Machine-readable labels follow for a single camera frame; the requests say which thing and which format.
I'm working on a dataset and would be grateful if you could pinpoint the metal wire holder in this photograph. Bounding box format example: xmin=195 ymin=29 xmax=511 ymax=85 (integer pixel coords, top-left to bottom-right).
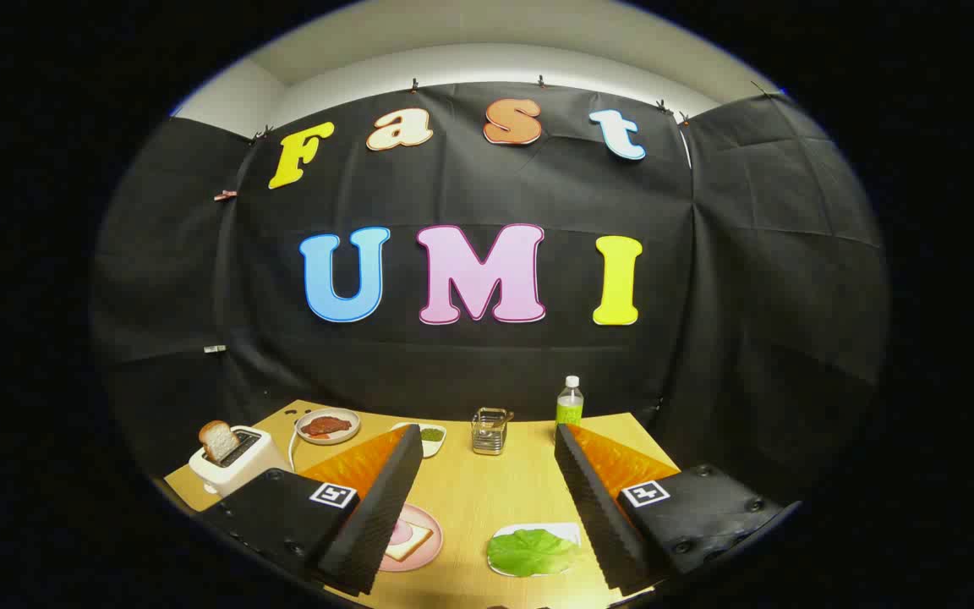
xmin=471 ymin=408 xmax=514 ymax=457

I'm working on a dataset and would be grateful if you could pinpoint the black backdrop cloth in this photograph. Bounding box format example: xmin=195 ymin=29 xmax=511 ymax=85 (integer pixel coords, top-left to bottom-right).
xmin=91 ymin=80 xmax=889 ymax=508

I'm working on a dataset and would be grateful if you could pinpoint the toasted bread slice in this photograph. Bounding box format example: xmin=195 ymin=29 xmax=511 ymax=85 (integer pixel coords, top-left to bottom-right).
xmin=199 ymin=420 xmax=240 ymax=464

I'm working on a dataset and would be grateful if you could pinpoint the green lettuce leaf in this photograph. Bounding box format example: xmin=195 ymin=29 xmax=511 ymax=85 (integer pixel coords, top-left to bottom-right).
xmin=487 ymin=529 xmax=579 ymax=578

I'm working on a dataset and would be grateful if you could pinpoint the green label plastic bottle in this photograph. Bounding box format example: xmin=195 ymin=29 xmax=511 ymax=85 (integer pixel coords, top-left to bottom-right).
xmin=555 ymin=376 xmax=585 ymax=428

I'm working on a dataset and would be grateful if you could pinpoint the round white plate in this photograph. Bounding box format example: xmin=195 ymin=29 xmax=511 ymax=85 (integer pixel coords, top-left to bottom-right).
xmin=295 ymin=408 xmax=362 ymax=446

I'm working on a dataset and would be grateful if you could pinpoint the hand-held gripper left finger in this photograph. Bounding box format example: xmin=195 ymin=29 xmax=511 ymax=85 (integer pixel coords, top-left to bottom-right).
xmin=198 ymin=425 xmax=425 ymax=596

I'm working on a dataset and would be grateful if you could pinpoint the brown steak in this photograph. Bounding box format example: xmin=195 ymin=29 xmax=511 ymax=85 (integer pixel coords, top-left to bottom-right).
xmin=302 ymin=414 xmax=354 ymax=438

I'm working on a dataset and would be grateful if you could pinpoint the white divided condiment dish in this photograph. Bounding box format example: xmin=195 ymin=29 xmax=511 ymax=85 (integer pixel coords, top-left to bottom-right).
xmin=391 ymin=422 xmax=447 ymax=458

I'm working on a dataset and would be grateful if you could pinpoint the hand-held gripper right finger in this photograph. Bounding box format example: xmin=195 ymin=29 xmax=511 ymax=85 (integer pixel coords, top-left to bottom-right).
xmin=553 ymin=423 xmax=796 ymax=596

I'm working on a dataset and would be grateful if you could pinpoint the bread slice with ham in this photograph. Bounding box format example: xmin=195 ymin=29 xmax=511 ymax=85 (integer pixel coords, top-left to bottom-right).
xmin=386 ymin=519 xmax=435 ymax=562

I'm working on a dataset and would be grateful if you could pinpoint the white toaster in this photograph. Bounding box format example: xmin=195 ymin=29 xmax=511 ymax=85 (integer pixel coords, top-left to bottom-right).
xmin=189 ymin=425 xmax=292 ymax=497

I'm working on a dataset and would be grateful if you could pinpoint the pink plate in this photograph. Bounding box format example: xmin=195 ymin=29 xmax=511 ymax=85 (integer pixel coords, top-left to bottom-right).
xmin=379 ymin=503 xmax=444 ymax=573

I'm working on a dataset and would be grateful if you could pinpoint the square white plate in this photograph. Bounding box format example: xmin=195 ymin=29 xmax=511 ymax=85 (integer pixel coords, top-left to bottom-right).
xmin=487 ymin=522 xmax=583 ymax=579

